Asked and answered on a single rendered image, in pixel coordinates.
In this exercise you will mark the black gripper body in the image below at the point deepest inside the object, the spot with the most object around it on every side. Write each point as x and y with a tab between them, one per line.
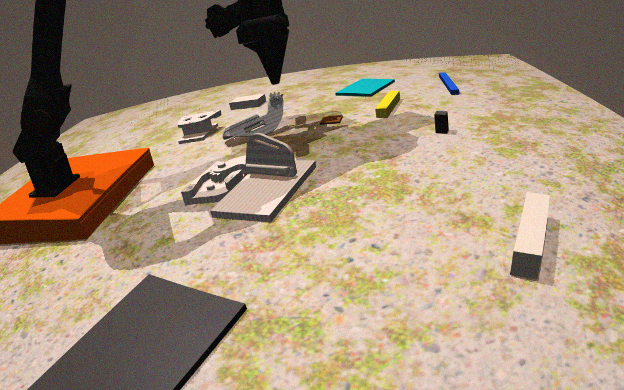
267	21

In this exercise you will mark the blue rectangular bar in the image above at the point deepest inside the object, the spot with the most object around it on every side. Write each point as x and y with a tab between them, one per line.
452	88

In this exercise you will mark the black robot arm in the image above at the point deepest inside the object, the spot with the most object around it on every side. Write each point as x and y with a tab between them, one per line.
46	100

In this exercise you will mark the yellow rectangular bar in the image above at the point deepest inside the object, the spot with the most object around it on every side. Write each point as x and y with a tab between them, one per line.
387	104

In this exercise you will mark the teal flat plate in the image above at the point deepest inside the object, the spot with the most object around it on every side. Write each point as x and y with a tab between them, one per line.
365	87

